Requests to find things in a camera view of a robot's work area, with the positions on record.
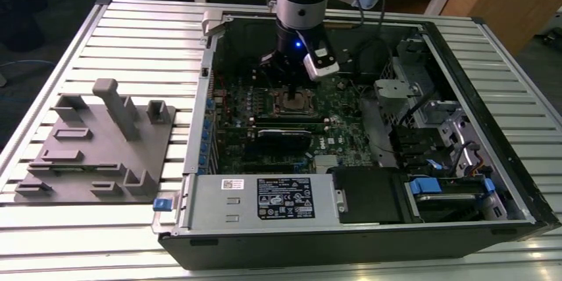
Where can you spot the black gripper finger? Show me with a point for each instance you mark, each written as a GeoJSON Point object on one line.
{"type": "Point", "coordinates": [298, 93]}
{"type": "Point", "coordinates": [292, 93]}

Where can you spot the silver CPU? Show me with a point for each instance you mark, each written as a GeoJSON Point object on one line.
{"type": "Point", "coordinates": [296, 106]}

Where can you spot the CPU socket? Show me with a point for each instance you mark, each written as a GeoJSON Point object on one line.
{"type": "Point", "coordinates": [277, 103]}

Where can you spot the black graphics card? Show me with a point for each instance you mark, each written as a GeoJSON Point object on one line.
{"type": "Point", "coordinates": [284, 141]}

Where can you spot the green motherboard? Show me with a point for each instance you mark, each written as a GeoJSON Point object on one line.
{"type": "Point", "coordinates": [352, 129]}

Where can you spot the small silver heatsink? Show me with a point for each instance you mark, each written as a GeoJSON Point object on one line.
{"type": "Point", "coordinates": [328, 161]}

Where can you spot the perforated metal drive cage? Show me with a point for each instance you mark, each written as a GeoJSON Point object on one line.
{"type": "Point", "coordinates": [410, 51]}

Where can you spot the black plastic disk bay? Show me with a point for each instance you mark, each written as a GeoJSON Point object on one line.
{"type": "Point", "coordinates": [417, 146]}

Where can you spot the black plastic shroud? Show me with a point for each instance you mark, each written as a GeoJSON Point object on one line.
{"type": "Point", "coordinates": [369, 195]}

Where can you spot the silver power supply unit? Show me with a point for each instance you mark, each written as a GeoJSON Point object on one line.
{"type": "Point", "coordinates": [211, 208]}

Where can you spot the blue case latch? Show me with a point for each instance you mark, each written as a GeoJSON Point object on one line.
{"type": "Point", "coordinates": [162, 204]}

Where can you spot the hard disk in blue carrier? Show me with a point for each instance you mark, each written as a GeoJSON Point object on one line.
{"type": "Point", "coordinates": [444, 207]}

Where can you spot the grey parts rack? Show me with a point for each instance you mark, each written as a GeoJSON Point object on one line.
{"type": "Point", "coordinates": [101, 162]}

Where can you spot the black open PC case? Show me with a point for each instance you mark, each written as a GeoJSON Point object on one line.
{"type": "Point", "coordinates": [308, 254]}

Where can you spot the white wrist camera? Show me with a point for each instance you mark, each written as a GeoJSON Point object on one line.
{"type": "Point", "coordinates": [322, 64]}

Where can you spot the silver metal bracket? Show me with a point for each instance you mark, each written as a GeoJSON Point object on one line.
{"type": "Point", "coordinates": [390, 89]}

